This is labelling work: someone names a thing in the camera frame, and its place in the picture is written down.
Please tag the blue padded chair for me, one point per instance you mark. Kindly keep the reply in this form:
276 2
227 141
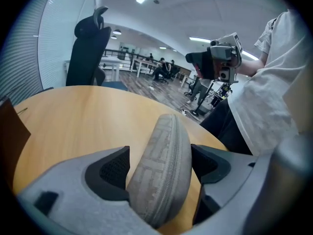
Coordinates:
113 84

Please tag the white long table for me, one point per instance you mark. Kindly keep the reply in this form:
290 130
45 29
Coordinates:
144 63

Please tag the black metal railing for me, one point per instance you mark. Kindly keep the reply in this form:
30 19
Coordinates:
127 53

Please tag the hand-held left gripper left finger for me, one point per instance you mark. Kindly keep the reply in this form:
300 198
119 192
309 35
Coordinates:
73 192

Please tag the person's right forearm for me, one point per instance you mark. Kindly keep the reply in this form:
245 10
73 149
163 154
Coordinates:
249 67

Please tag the grey gripper camera box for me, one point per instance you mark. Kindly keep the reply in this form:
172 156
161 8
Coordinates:
225 74

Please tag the person's white t-shirt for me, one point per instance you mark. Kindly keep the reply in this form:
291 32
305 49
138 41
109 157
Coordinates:
269 94

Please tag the white rectangular desk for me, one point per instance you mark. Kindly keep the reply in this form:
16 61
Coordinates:
111 63

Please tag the brown wooden tissue box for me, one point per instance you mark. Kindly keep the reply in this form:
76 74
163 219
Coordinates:
12 136

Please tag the grey zippered fabric case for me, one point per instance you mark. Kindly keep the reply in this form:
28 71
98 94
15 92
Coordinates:
161 170

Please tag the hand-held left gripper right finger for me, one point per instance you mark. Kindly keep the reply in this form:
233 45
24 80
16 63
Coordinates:
234 172

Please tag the black mesh office chair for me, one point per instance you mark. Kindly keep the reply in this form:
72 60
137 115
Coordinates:
85 53

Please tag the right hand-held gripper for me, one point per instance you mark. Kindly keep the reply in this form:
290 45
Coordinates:
222 54

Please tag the person's black trousers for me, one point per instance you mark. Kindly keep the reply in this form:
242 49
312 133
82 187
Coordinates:
220 126

